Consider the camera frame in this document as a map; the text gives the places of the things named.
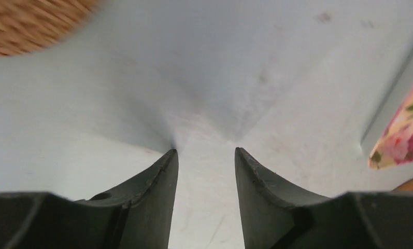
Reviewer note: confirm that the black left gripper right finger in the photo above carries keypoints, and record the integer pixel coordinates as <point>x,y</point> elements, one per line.
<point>275,213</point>

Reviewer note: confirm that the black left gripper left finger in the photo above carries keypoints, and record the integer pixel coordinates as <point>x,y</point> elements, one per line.
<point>134,214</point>

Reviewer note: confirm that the floral rectangular tray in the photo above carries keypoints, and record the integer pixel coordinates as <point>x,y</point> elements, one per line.
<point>395,146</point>

